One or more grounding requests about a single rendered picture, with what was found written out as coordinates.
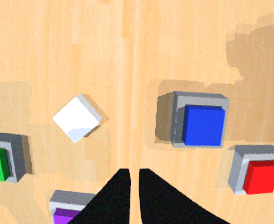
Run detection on white block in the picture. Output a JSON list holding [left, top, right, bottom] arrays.
[[53, 93, 102, 143]]

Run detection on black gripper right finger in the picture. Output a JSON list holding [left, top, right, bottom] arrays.
[[138, 168, 230, 224]]

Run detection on purple button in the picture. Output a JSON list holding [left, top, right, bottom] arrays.
[[48, 189, 96, 224]]

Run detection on green button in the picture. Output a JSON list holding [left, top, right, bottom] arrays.
[[0, 133, 25, 184]]

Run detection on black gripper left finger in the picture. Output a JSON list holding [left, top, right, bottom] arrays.
[[66, 168, 132, 224]]

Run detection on blue button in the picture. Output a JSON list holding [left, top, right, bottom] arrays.
[[170, 91, 230, 149]]

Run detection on red button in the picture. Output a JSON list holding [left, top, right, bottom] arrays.
[[227, 144, 274, 196]]

